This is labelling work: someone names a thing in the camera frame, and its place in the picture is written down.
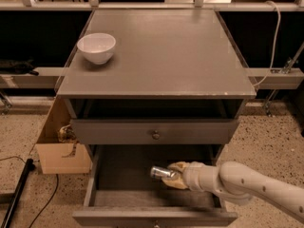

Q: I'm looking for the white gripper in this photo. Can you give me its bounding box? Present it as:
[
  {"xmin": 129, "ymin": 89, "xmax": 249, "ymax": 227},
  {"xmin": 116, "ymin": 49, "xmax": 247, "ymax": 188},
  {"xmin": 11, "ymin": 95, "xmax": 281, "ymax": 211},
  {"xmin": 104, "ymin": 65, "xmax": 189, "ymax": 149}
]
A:
[{"xmin": 162, "ymin": 161, "xmax": 204, "ymax": 191}]

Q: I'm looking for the silver redbull can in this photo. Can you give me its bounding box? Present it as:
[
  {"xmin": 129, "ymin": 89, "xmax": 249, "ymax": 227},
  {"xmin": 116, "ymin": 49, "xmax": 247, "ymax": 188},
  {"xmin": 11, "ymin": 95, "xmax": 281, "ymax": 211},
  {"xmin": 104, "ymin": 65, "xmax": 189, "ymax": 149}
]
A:
[{"xmin": 150, "ymin": 166, "xmax": 179, "ymax": 180}]

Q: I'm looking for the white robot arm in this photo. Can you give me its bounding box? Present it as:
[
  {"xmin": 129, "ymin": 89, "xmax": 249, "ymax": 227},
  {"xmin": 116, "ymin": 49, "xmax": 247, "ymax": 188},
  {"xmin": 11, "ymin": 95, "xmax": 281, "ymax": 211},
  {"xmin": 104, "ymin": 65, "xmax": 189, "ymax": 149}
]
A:
[{"xmin": 161, "ymin": 161, "xmax": 304, "ymax": 223}]

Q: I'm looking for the round metal drawer knob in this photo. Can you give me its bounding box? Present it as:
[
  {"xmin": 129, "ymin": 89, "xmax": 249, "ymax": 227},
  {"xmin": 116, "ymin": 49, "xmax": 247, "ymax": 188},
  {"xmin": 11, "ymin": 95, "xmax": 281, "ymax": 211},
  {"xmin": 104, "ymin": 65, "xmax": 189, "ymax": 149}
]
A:
[{"xmin": 152, "ymin": 130, "xmax": 161, "ymax": 140}]

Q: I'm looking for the open grey middle drawer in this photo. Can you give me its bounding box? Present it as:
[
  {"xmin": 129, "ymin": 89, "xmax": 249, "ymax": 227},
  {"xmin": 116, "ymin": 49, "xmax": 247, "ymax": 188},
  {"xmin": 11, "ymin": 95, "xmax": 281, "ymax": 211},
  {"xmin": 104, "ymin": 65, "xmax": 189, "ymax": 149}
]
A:
[{"xmin": 73, "ymin": 145, "xmax": 238, "ymax": 228}]

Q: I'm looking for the grey wooden drawer cabinet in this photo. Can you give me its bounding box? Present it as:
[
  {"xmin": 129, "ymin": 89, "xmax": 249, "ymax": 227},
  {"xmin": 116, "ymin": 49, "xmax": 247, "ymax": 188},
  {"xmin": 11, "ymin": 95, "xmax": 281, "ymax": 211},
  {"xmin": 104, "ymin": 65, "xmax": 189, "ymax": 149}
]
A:
[{"xmin": 54, "ymin": 9, "xmax": 257, "ymax": 228}]

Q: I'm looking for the closed grey top drawer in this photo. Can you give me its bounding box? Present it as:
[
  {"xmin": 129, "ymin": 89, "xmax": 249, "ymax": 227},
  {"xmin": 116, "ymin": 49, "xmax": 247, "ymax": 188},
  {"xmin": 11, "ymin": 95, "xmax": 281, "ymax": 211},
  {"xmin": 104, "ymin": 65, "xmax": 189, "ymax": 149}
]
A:
[{"xmin": 70, "ymin": 119, "xmax": 238, "ymax": 144}]

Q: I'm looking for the crumpled brown paper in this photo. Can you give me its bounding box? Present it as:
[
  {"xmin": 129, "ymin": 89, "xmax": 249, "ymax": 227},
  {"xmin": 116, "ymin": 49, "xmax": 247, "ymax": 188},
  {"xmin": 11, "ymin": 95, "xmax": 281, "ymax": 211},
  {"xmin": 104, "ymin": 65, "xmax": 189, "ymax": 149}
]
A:
[{"xmin": 57, "ymin": 124, "xmax": 77, "ymax": 143}]

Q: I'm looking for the cardboard box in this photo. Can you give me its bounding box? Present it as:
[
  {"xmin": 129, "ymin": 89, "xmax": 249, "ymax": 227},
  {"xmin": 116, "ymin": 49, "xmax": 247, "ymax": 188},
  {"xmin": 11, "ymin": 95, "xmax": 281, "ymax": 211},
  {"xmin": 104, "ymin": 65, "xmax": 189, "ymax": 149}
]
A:
[{"xmin": 35, "ymin": 98, "xmax": 91, "ymax": 174}]

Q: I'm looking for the black metal bar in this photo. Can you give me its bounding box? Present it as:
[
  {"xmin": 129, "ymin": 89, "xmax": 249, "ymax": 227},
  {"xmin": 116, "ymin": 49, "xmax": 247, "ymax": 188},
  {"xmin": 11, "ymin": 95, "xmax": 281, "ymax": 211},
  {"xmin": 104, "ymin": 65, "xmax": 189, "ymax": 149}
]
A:
[{"xmin": 1, "ymin": 159, "xmax": 35, "ymax": 228}]

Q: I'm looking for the white ceramic bowl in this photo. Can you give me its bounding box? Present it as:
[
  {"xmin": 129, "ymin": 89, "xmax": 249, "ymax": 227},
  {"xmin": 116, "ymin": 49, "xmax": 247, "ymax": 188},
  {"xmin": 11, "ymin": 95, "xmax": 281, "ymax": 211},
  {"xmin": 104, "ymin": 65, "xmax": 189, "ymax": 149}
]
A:
[{"xmin": 77, "ymin": 33, "xmax": 116, "ymax": 65}]

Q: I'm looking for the black object on ledge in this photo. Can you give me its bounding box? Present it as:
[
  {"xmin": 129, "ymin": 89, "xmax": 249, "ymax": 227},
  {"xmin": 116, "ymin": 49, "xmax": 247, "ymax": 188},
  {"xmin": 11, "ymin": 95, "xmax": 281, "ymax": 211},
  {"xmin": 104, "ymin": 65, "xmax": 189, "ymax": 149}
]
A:
[{"xmin": 0, "ymin": 59, "xmax": 39, "ymax": 76}]

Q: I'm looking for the metal bracket clamp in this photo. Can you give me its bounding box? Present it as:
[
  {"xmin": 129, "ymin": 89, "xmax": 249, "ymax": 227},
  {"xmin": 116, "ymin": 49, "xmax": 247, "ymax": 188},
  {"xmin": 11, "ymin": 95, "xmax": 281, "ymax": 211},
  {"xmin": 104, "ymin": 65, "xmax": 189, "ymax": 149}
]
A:
[{"xmin": 263, "ymin": 42, "xmax": 304, "ymax": 117}]

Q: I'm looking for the black floor cable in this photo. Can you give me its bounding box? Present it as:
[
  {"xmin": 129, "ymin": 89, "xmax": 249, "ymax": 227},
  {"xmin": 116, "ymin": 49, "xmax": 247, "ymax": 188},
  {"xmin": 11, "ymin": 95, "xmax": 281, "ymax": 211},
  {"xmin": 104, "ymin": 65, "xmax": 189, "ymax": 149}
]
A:
[{"xmin": 0, "ymin": 156, "xmax": 60, "ymax": 228}]

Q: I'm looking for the white hanging cable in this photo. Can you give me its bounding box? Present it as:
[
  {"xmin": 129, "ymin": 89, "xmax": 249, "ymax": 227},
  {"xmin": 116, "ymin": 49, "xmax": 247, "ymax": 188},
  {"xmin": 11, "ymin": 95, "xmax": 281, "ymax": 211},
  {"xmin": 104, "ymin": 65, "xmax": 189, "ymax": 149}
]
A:
[{"xmin": 252, "ymin": 0, "xmax": 282, "ymax": 88}]

